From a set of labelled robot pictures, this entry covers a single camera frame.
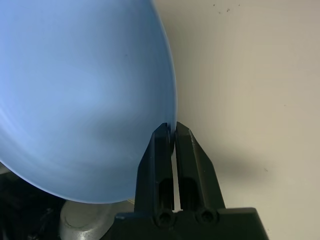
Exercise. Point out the blue plate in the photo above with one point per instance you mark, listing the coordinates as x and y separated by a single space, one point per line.
75 100

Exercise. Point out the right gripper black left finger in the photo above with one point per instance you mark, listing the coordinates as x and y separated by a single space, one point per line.
155 175

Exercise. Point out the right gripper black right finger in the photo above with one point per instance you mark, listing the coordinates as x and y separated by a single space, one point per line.
195 175

